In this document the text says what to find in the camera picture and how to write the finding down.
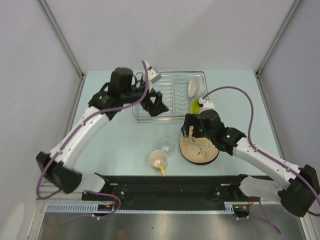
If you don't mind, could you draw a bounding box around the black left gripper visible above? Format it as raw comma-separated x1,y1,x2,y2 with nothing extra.
121,79,169,116

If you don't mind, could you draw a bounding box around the lime green bowl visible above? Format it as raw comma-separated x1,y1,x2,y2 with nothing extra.
189,98,202,114

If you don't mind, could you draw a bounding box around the metal wire dish rack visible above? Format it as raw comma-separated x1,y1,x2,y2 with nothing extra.
132,70,207,123

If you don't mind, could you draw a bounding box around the white bowl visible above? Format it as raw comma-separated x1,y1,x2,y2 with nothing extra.
188,76,205,98

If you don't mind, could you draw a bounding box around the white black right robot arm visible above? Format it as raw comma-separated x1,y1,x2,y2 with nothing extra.
181,109,320,217

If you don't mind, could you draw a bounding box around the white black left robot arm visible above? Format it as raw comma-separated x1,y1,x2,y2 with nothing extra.
36,62,169,200

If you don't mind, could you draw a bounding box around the beige bird pattern plate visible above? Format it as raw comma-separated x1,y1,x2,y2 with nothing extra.
179,126,220,165

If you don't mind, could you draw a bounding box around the clear glass cup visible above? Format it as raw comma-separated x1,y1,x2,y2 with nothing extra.
157,136,176,156

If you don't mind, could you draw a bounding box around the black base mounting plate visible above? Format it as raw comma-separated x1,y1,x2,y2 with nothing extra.
81,175,258,211

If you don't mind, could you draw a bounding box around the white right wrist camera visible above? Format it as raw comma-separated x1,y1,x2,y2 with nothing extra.
197,98,215,112

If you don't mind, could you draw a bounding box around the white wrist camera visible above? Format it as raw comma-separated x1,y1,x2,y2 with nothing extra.
142,61,162,90
197,98,215,112

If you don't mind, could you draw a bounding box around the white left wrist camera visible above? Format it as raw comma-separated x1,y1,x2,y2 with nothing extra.
142,61,162,90

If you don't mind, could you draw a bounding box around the cream yellow handled mug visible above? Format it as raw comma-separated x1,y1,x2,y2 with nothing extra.
149,150,168,177

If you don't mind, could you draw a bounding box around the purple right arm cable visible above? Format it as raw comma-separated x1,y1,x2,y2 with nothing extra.
199,85,320,235

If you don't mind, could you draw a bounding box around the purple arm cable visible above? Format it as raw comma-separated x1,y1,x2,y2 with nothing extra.
199,85,320,235
36,59,154,221

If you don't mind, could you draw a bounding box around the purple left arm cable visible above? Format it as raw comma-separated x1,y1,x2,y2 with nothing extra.
36,59,154,221

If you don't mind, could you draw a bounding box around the aluminium front rail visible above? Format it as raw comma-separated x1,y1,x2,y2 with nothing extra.
35,182,87,204

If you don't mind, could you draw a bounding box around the light blue cable duct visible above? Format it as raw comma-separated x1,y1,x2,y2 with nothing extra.
46,202,99,213

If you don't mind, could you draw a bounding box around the aluminium frame post left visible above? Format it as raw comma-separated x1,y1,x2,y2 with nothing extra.
36,0,84,79

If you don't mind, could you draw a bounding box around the aluminium frame post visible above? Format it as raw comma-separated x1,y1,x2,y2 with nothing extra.
36,0,84,79
255,0,304,78

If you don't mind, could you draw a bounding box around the aluminium frame post right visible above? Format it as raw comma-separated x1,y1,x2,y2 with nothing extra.
255,0,304,78

